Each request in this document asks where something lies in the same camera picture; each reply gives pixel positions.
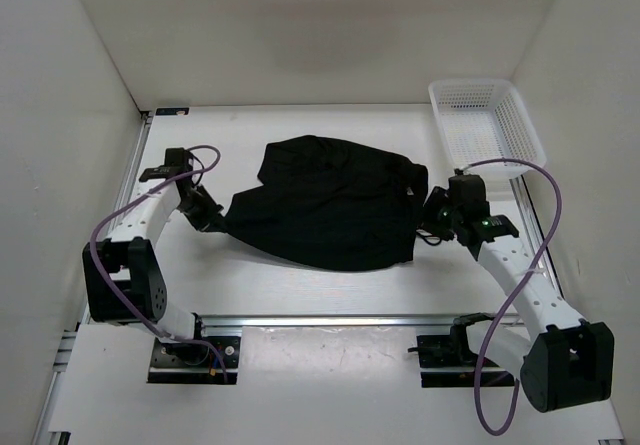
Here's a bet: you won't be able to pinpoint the aluminium left rail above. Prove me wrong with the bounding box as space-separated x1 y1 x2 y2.
79 109 154 326

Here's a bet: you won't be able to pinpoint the black shorts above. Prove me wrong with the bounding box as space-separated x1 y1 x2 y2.
224 135 429 272

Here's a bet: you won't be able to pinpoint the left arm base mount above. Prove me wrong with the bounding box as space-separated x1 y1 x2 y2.
147 328 242 385

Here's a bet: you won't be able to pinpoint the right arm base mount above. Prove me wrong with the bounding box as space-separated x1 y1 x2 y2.
407 313 494 388

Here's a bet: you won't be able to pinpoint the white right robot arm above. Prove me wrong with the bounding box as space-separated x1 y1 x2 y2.
423 175 614 412

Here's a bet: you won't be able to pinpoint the aluminium front rail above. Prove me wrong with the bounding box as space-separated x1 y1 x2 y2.
84 313 526 330

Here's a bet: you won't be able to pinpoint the white plastic basket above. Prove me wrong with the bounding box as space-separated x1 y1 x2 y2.
428 79 546 182

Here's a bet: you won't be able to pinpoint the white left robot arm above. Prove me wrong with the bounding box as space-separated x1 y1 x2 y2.
82 145 224 365

